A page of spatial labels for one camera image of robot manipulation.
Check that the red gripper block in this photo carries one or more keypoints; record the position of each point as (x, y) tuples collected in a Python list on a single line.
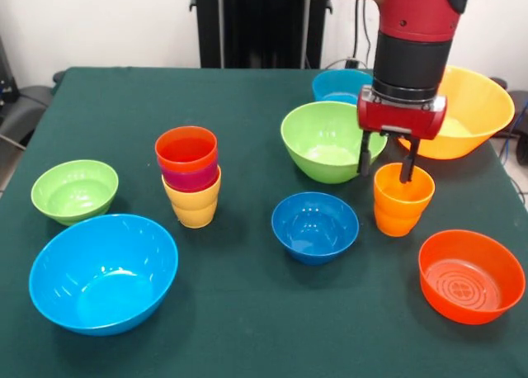
[(396, 120)]

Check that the orange ribbed plastic cup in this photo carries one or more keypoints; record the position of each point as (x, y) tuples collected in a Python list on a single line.
[(398, 213)]

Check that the dark blue bowl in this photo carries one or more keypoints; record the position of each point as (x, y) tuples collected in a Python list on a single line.
[(315, 233)]

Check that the purple plastic cup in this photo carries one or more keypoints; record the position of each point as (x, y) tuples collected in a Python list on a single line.
[(189, 182)]

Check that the yellow ribbed plastic cup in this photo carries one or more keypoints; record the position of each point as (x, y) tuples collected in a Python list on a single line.
[(194, 209)]

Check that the red plastic cup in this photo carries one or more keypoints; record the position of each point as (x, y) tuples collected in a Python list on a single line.
[(185, 151)]

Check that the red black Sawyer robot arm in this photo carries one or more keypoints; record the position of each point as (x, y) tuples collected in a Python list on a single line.
[(412, 56)]

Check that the large green bowl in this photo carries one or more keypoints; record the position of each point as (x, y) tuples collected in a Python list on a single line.
[(321, 147)]

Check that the small light blue bowl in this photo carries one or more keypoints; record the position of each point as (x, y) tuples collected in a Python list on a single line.
[(338, 85)]

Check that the large yellow bowl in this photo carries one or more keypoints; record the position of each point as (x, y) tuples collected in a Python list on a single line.
[(474, 118)]

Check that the red plastic bowl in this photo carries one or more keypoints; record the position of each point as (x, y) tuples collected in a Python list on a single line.
[(466, 283)]

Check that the dark green tablecloth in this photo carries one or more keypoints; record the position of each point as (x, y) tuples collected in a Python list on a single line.
[(255, 312)]

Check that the large light blue bowl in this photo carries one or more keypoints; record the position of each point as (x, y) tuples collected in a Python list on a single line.
[(103, 275)]

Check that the small green ribbed bowl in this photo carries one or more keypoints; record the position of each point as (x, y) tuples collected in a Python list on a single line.
[(75, 192)]

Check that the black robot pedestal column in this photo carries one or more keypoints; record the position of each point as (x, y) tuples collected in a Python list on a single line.
[(264, 23)]

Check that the dark grey pedestal leg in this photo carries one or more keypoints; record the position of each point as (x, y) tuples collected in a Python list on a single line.
[(24, 105)]

